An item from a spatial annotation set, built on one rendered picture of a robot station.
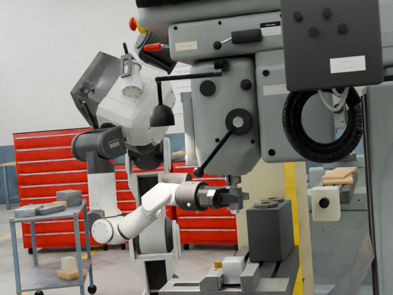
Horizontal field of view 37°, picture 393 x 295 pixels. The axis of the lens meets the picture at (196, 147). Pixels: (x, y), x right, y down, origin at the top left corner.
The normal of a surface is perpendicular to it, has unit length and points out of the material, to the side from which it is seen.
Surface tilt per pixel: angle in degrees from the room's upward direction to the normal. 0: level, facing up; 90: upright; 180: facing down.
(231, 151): 108
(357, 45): 90
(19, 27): 90
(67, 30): 90
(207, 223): 90
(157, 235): 81
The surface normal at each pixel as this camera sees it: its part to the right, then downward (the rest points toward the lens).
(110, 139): 0.80, -0.07
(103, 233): -0.49, 0.01
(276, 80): -0.24, 0.07
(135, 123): 0.46, 0.39
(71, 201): 0.64, -0.01
